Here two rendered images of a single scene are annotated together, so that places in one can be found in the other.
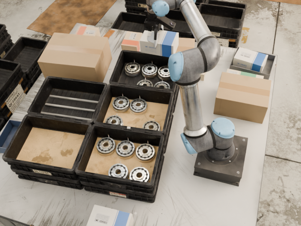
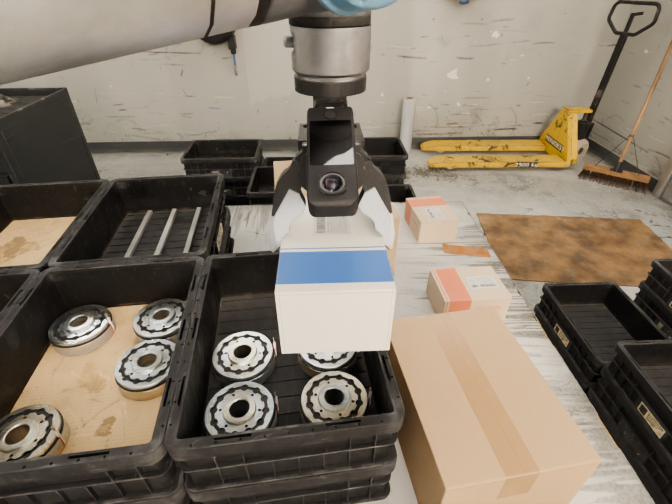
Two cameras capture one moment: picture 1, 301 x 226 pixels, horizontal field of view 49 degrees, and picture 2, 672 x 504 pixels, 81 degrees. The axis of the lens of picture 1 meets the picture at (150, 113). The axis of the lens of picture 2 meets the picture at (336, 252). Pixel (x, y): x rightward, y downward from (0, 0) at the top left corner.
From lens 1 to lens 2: 1.72 m
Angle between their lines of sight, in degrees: 48
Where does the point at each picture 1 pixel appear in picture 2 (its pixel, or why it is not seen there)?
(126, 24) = (599, 312)
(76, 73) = not seen: hidden behind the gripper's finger
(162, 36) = (334, 245)
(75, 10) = (569, 246)
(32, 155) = (31, 233)
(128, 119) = (102, 361)
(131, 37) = (472, 280)
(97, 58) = not seen: hidden behind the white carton
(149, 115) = (115, 416)
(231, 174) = not seen: outside the picture
